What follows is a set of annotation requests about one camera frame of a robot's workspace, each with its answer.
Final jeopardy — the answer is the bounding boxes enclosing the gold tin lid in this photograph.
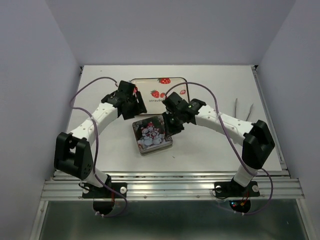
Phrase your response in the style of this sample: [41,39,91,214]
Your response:
[132,115,173,156]

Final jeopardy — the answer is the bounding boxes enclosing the black gold cookie tin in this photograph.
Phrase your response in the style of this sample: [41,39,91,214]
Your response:
[138,142,173,156]

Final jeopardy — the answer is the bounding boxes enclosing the steel tongs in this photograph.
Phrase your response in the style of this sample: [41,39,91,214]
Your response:
[233,98,254,122]

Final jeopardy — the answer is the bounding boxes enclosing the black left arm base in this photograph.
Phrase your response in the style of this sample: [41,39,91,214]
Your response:
[78,182,128,199]

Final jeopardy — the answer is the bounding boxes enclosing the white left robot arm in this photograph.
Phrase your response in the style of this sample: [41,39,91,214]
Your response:
[54,80,147,197]

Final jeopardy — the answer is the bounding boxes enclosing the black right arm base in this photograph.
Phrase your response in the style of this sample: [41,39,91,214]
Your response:
[211,179,260,200]

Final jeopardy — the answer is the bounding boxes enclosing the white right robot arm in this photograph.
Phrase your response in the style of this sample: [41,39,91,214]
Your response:
[162,92,275,195]

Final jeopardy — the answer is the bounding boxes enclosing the strawberry print tray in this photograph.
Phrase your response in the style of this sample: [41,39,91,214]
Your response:
[130,77,187,115]

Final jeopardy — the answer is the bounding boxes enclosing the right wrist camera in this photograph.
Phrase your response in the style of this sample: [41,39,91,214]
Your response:
[162,92,188,113]

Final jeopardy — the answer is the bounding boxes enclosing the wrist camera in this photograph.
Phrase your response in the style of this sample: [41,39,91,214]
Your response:
[162,92,188,113]
[117,80,136,96]

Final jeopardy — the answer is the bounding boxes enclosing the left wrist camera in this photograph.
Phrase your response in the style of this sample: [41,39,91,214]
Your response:
[117,80,136,96]

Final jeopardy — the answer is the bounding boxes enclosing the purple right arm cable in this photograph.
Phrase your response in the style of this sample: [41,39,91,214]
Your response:
[166,81,273,216]

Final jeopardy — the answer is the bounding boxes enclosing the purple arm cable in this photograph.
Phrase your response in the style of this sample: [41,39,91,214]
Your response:
[69,76,128,218]
[166,81,273,216]

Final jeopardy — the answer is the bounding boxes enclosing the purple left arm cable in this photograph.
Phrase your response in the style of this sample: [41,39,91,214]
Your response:
[69,76,128,218]

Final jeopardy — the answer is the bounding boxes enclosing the aluminium table edge rail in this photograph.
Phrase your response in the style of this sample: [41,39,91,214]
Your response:
[250,65,291,177]

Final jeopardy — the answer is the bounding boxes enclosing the aluminium front frame rail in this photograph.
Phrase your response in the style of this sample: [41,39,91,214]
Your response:
[40,170,305,201]

